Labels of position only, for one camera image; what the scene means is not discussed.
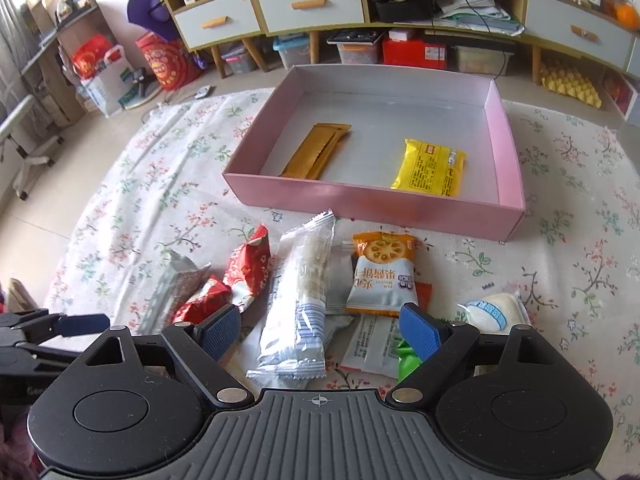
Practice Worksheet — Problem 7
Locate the yellow snack packet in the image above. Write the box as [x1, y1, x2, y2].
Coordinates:
[390, 138, 467, 197]

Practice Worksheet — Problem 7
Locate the white printed snack packet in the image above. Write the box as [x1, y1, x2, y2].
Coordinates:
[341, 312, 407, 376]

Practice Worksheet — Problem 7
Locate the black lid storage box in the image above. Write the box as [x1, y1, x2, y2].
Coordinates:
[327, 30, 386, 65]

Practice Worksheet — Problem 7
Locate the wooden cabinet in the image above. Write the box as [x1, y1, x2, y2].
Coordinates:
[147, 0, 640, 128]

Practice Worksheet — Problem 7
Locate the orange cracker packet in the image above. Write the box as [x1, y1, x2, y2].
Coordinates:
[346, 230, 419, 317]

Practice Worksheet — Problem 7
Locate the white chair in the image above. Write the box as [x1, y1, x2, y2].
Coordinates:
[0, 94, 66, 202]

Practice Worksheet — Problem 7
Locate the purple hat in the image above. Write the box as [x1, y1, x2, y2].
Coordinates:
[126, 0, 178, 42]

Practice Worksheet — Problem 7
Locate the silver snack packet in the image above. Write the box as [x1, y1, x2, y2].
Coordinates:
[132, 249, 213, 335]

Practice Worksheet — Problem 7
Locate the long clear white snack packet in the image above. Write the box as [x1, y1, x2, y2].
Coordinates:
[246, 209, 335, 380]

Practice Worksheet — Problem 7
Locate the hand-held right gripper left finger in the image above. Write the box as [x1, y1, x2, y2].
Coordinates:
[84, 304, 257, 407]

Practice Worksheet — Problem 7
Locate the blue lid storage box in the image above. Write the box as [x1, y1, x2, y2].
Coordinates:
[272, 34, 313, 68]

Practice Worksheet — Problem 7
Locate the white paper bag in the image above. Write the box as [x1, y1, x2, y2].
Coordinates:
[79, 57, 143, 118]

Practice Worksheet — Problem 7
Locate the black cable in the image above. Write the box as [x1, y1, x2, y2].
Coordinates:
[425, 0, 511, 81]

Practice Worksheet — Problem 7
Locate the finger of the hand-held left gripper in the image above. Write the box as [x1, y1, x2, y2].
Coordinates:
[0, 311, 111, 345]
[0, 343, 86, 373]

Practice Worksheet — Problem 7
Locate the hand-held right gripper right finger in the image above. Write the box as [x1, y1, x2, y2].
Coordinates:
[385, 302, 556, 407]

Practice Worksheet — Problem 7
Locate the brown snack bar packet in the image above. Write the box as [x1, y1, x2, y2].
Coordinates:
[278, 122, 352, 181]

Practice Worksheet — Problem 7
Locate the wooden shelf unit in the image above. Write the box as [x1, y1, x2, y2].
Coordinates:
[0, 0, 101, 128]

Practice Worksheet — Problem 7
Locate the person's purple clothing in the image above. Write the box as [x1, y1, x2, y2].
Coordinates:
[0, 410, 37, 480]

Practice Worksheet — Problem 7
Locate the red white snack packet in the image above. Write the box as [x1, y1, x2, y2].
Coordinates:
[172, 277, 234, 326]
[222, 224, 271, 312]

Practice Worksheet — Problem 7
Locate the red round bag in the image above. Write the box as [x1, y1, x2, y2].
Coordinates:
[136, 31, 203, 92]

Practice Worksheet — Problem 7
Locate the green snack packet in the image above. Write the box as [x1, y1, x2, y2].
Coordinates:
[397, 337, 426, 382]

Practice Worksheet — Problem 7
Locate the pink cardboard box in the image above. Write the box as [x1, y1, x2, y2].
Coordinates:
[221, 64, 526, 242]

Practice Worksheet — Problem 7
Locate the large clear storage box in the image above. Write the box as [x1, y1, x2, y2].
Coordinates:
[450, 44, 512, 76]

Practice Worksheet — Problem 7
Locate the yellow egg tray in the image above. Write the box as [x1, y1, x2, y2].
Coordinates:
[540, 57, 604, 109]

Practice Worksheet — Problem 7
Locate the orange fruit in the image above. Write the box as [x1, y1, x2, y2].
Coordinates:
[615, 4, 640, 31]

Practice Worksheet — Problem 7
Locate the red gift bag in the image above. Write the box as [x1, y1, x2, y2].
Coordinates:
[71, 34, 126, 81]

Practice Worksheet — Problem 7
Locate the red box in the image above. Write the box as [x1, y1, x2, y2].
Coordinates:
[382, 29, 449, 71]

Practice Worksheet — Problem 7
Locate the floral blanket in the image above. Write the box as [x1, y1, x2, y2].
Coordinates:
[42, 87, 640, 461]

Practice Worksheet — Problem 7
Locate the white bread packet blue label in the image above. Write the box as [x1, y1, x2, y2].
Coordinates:
[457, 292, 532, 335]

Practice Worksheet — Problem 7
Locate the white carton red print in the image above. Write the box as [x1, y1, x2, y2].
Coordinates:
[602, 67, 640, 126]

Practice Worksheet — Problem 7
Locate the small clear storage box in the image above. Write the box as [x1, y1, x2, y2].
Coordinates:
[218, 42, 261, 75]

